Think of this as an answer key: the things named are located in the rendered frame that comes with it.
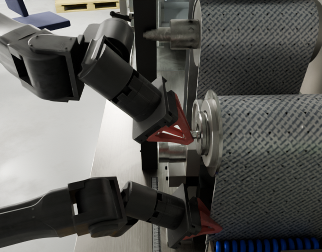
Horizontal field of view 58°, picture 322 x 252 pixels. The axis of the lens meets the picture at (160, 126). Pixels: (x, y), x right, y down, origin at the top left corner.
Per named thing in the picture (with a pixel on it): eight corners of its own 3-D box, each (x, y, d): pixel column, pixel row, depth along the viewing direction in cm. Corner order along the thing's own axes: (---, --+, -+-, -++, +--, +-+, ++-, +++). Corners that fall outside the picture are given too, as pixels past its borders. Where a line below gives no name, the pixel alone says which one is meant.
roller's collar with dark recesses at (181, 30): (169, 43, 69) (169, 15, 65) (194, 43, 69) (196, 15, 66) (171, 54, 64) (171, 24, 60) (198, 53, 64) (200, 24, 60)
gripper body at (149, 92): (141, 147, 42) (100, 119, 38) (140, 104, 49) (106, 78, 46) (175, 122, 39) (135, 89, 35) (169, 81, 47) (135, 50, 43)
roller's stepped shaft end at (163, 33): (143, 39, 67) (142, 25, 65) (169, 39, 67) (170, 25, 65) (143, 44, 64) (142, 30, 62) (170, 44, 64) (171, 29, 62)
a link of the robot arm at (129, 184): (123, 202, 45) (127, 172, 49) (106, 219, 50) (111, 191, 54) (162, 215, 47) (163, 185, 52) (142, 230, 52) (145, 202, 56)
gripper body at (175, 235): (178, 251, 51) (139, 240, 48) (173, 204, 59) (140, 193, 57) (199, 232, 48) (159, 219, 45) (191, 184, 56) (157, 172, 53)
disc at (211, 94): (199, 134, 60) (207, 72, 50) (201, 134, 60) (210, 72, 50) (211, 194, 49) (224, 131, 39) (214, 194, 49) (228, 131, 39)
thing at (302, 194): (205, 242, 59) (215, 178, 48) (319, 238, 60) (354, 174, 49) (205, 244, 59) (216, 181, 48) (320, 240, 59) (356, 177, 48)
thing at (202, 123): (194, 110, 53) (201, 111, 46) (205, 110, 53) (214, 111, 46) (194, 151, 54) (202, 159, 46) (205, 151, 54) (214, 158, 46)
